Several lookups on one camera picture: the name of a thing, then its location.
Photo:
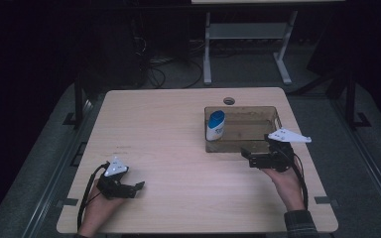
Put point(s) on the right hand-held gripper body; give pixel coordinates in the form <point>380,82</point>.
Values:
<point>279,155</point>

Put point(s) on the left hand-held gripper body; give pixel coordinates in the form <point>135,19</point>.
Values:
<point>114,180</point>

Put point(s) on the clear brown plastic box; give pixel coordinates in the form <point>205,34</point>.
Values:
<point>244,130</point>

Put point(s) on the white bottle with blue cap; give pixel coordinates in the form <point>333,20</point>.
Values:
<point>215,125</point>

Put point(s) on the person's left hand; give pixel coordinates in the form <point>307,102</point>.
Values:
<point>101,206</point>

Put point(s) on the person's right hand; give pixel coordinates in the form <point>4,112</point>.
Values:
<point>286,186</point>

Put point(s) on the grey floor tape strip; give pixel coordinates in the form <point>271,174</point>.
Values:
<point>323,200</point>
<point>70,202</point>

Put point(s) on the black metal stand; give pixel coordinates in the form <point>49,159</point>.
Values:
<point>352,102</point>
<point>78,102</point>

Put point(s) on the white metal desk frame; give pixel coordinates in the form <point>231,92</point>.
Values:
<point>244,31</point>

